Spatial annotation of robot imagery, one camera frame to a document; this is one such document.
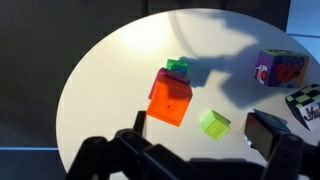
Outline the small yellow-green plastic block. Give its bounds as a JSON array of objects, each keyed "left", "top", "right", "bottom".
[{"left": 199, "top": 109, "right": 232, "bottom": 142}]

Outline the teal black-square soft cube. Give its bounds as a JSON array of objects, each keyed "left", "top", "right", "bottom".
[{"left": 252, "top": 108, "right": 292, "bottom": 134}]

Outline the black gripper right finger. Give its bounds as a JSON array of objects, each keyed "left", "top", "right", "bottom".
[{"left": 244, "top": 112, "right": 320, "bottom": 180}]

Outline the green plastic block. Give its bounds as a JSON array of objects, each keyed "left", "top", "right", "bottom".
[{"left": 165, "top": 58, "right": 189, "bottom": 75}]

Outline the black white checkered soft cube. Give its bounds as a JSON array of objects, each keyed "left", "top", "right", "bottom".
[{"left": 284, "top": 83, "right": 320, "bottom": 132}]

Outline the magenta plastic block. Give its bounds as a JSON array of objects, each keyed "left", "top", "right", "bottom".
[{"left": 148, "top": 67, "right": 191, "bottom": 101}]

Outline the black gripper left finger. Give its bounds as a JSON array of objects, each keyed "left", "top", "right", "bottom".
[{"left": 65, "top": 110, "right": 209, "bottom": 180}]

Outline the orange hollow plastic block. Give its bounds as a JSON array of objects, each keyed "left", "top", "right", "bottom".
[{"left": 146, "top": 77, "right": 194, "bottom": 128}]

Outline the blue plastic block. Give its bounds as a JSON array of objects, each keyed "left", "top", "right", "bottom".
[{"left": 175, "top": 65, "right": 188, "bottom": 74}]

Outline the purple colourful soft cube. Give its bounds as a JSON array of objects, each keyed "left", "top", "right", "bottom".
[{"left": 253, "top": 48, "right": 311, "bottom": 89}]

